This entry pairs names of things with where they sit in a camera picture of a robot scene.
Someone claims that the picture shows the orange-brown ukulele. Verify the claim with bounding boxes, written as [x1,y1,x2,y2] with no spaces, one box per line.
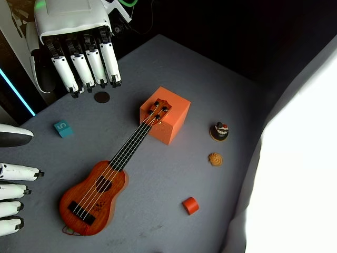
[59,98,172,237]

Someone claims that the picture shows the teal number block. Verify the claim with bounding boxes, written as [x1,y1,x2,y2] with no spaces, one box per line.
[54,120,74,139]

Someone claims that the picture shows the thin black cable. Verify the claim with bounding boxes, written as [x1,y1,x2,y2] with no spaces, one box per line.
[131,0,155,35]

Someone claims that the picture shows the toy swirl cookie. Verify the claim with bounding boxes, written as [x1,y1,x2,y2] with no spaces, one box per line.
[208,152,224,168]

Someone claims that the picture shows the grey table cloth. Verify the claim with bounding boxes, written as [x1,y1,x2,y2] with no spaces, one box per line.
[0,33,337,253]

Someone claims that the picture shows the small orange-red cylinder block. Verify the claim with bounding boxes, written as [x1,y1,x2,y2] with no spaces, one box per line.
[182,197,200,216]

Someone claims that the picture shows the white frame post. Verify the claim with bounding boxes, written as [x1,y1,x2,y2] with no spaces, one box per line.
[0,0,36,57]

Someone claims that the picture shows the toy chocolate cake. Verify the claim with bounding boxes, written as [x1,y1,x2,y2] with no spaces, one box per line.
[209,121,230,142]

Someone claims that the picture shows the dark brown round cookie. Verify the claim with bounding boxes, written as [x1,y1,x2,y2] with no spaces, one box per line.
[94,91,111,104]

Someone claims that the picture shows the large orange cube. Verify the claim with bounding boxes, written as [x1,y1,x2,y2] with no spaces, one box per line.
[139,86,191,145]

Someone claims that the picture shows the cyan light strip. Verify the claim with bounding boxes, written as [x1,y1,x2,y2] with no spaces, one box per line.
[0,67,36,116]

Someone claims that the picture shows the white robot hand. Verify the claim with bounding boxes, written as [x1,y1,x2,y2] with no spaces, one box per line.
[0,123,45,237]
[29,0,122,99]

